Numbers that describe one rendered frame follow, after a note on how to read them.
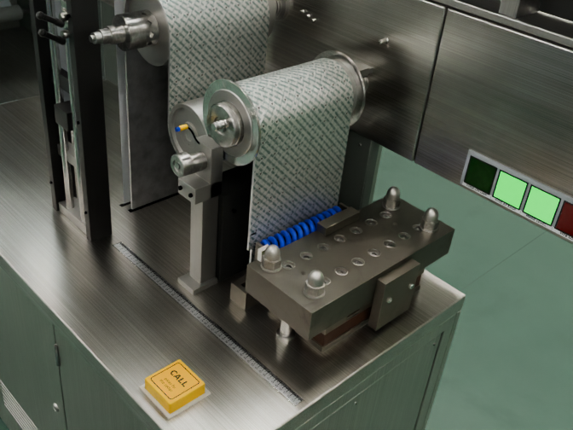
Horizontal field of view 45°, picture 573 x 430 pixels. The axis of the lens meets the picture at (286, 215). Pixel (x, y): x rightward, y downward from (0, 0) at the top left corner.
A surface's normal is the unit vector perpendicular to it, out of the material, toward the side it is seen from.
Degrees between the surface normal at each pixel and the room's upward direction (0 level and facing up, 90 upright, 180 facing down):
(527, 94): 90
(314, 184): 90
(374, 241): 0
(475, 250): 0
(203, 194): 90
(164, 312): 0
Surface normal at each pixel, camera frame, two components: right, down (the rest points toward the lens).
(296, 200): 0.69, 0.45
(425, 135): -0.72, 0.33
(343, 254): 0.09, -0.83
